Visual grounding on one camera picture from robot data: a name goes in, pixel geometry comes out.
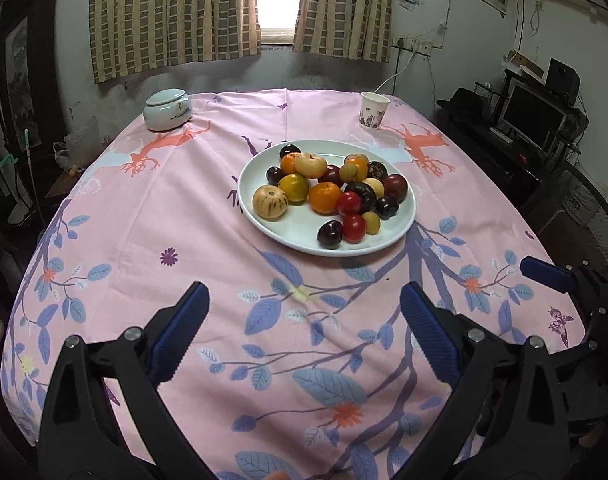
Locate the dark brown passion fruit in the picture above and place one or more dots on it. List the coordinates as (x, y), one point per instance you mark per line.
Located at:
(377, 170)

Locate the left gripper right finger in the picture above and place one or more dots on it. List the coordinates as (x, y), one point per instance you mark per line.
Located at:
(453, 448)

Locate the dark computer monitor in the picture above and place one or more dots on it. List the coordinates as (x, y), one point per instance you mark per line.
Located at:
(535, 119)

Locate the right checkered curtain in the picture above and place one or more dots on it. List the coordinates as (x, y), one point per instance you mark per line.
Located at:
(359, 30)

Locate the checkered curtain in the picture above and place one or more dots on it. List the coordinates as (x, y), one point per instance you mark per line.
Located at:
(129, 37)
(359, 30)

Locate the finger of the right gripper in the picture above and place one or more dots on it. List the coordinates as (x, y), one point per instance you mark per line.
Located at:
(546, 274)

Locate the white lidded ceramic jar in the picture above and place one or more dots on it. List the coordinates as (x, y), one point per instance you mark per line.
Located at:
(167, 109)

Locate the large orange tangerine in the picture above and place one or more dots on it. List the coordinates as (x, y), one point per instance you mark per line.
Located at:
(323, 196)

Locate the red cherry tomato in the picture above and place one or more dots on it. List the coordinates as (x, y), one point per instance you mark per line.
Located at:
(354, 228)
(348, 203)

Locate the left checkered curtain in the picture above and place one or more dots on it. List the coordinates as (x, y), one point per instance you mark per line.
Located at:
(129, 37)

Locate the pale yellow pear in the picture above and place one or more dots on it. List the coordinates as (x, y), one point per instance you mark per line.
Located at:
(310, 166)

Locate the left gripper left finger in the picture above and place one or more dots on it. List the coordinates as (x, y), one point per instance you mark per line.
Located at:
(80, 437)

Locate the wall power strip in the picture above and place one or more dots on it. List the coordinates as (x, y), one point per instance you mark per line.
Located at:
(419, 45)

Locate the dark purple plum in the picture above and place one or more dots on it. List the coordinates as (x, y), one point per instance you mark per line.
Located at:
(274, 175)

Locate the patterned paper cup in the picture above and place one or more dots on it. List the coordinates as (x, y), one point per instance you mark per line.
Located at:
(373, 109)

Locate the small yellow-green longan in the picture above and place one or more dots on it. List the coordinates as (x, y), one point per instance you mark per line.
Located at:
(373, 222)

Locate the large tan pear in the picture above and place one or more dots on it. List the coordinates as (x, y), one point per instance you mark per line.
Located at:
(376, 186)

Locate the small pale yellow fruit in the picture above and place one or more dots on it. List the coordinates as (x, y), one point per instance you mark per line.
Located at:
(349, 173)

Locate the pink floral tablecloth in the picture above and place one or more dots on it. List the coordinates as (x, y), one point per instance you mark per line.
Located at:
(304, 364)

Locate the yellow-green citrus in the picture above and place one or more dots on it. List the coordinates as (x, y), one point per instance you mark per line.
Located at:
(295, 187)

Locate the dark cherry plum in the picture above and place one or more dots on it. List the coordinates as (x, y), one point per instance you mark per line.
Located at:
(330, 234)

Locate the large dark red plum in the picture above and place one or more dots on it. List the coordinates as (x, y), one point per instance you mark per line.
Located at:
(396, 186)

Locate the yellow-orange citrus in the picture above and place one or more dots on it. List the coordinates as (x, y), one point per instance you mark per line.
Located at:
(363, 168)

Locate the white oval plate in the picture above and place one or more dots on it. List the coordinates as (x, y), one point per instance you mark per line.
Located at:
(298, 227)

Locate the striped pepino melon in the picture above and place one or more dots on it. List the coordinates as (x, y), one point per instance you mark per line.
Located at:
(270, 202)

